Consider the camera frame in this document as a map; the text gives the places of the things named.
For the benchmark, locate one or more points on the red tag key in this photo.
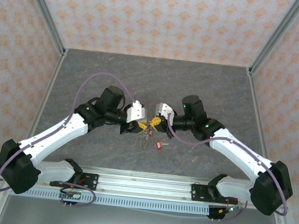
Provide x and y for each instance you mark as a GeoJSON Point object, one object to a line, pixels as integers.
{"type": "Point", "coordinates": [150, 132]}
{"type": "Point", "coordinates": [158, 145]}

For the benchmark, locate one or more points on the silver keyring with many keys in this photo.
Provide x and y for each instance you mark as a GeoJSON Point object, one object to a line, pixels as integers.
{"type": "Point", "coordinates": [144, 142]}

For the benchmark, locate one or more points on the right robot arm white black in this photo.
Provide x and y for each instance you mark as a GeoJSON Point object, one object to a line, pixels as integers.
{"type": "Point", "coordinates": [241, 156]}

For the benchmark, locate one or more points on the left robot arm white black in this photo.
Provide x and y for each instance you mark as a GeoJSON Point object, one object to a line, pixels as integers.
{"type": "Point", "coordinates": [64, 135]}

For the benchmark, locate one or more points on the black mounting plate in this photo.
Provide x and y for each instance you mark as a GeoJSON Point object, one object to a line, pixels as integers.
{"type": "Point", "coordinates": [92, 182]}
{"type": "Point", "coordinates": [197, 193]}

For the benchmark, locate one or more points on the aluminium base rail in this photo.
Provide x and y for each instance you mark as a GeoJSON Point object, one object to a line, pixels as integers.
{"type": "Point", "coordinates": [144, 186]}

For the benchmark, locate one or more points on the aluminium table edge rail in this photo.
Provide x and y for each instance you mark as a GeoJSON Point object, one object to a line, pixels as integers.
{"type": "Point", "coordinates": [43, 106]}
{"type": "Point", "coordinates": [258, 115]}

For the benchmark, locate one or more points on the aluminium frame post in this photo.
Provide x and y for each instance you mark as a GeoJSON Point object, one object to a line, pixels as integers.
{"type": "Point", "coordinates": [272, 39]}
{"type": "Point", "coordinates": [48, 15]}

